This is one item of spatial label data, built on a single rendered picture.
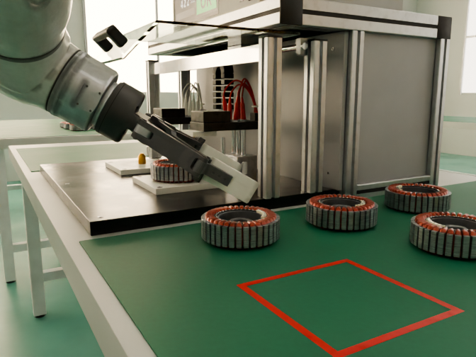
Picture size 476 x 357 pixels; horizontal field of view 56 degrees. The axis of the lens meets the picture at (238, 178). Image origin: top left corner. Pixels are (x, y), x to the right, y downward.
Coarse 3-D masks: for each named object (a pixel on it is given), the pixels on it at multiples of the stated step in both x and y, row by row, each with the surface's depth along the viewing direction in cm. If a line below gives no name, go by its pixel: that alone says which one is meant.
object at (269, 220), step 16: (224, 208) 67; (240, 208) 67; (256, 208) 67; (208, 224) 60; (224, 224) 59; (240, 224) 59; (256, 224) 59; (272, 224) 60; (208, 240) 61; (224, 240) 59; (240, 240) 58; (256, 240) 59; (272, 240) 61
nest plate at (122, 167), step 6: (108, 162) 116; (114, 162) 116; (120, 162) 116; (126, 162) 116; (132, 162) 116; (150, 162) 116; (108, 168) 114; (114, 168) 108; (120, 168) 107; (126, 168) 107; (132, 168) 107; (138, 168) 107; (144, 168) 107; (120, 174) 104; (126, 174) 104
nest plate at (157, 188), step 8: (136, 176) 95; (144, 176) 95; (144, 184) 88; (152, 184) 87; (160, 184) 87; (168, 184) 87; (176, 184) 87; (184, 184) 87; (192, 184) 87; (200, 184) 87; (208, 184) 88; (152, 192) 85; (160, 192) 83; (168, 192) 84; (176, 192) 85
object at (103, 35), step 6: (102, 30) 75; (108, 30) 71; (114, 30) 71; (96, 36) 76; (102, 36) 74; (108, 36) 71; (114, 36) 71; (120, 36) 72; (96, 42) 79; (102, 42) 79; (108, 42) 80; (114, 42) 72; (120, 42) 72; (126, 42) 72; (102, 48) 80; (108, 48) 80
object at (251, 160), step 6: (228, 156) 98; (234, 156) 96; (240, 156) 96; (246, 156) 96; (252, 156) 97; (240, 162) 95; (252, 162) 97; (252, 168) 97; (246, 174) 97; (252, 174) 97
